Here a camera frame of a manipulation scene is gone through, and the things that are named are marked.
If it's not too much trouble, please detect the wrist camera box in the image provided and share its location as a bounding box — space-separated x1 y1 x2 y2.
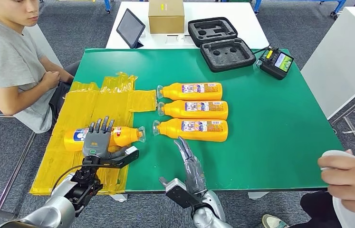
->
164 178 204 209
98 146 140 170

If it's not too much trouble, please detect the person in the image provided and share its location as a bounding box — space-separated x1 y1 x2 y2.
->
261 150 355 228
0 0 82 134

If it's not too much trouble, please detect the white table foot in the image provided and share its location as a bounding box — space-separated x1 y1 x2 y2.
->
109 193 128 203
248 191 269 200

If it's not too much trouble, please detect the person's hand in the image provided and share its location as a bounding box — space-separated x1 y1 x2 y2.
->
317 152 355 218

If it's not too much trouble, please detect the open black foam case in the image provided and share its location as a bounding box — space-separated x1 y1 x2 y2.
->
187 16 257 73

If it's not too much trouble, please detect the yellow plastic wrapped flat package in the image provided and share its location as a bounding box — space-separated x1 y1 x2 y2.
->
29 71 158 196

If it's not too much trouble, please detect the cardboard box yellow label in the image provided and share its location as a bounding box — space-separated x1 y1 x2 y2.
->
148 0 185 34

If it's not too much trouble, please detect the black remote controller with screen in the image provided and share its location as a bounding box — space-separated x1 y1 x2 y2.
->
258 46 295 81

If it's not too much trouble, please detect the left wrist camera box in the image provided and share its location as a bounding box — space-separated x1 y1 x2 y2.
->
98 146 140 170

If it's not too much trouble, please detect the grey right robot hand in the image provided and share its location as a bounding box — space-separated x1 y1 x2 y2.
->
173 136 209 196

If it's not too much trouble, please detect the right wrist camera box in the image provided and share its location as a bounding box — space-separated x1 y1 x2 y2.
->
164 178 204 209

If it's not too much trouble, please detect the person's right hand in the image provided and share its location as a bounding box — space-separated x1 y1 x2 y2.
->
40 70 61 90

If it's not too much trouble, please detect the orange detergent bottle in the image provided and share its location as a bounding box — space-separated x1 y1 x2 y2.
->
63 125 147 152
152 118 229 143
156 82 223 101
157 100 229 121

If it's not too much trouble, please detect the black tablet on stand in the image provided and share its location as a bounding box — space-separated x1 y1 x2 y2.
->
116 8 146 49

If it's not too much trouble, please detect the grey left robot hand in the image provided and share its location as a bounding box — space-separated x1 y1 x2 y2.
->
82 116 132 161

